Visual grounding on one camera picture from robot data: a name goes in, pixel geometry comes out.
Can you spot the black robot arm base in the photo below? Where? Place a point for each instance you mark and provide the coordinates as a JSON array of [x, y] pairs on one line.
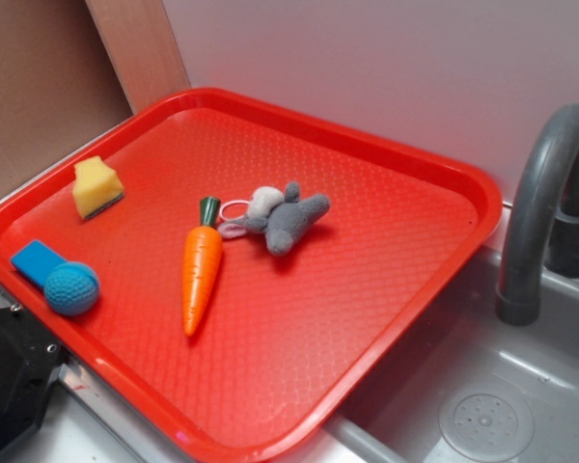
[[30, 359]]

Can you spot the orange toy carrot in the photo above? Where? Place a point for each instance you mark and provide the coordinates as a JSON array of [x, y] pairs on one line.
[[202, 255]]

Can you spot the grey plush bunny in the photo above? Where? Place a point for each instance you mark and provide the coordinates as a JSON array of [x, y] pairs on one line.
[[282, 217]]

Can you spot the red plastic tray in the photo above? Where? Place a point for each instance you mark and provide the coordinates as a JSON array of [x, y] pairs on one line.
[[283, 340]]

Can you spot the yellow sponge piece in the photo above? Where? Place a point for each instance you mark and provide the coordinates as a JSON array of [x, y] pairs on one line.
[[96, 187]]

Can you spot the blue textured ball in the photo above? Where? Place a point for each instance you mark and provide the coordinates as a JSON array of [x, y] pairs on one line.
[[71, 289]]

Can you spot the grey toy sink basin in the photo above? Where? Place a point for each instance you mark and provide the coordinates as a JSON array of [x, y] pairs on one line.
[[462, 386]]

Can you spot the wooden board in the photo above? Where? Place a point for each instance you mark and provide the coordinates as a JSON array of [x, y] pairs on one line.
[[142, 48]]

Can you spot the blue rectangular block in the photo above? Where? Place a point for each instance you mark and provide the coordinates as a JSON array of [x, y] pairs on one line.
[[36, 261]]

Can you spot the grey toy faucet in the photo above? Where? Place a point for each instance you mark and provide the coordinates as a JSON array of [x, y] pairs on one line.
[[543, 229]]

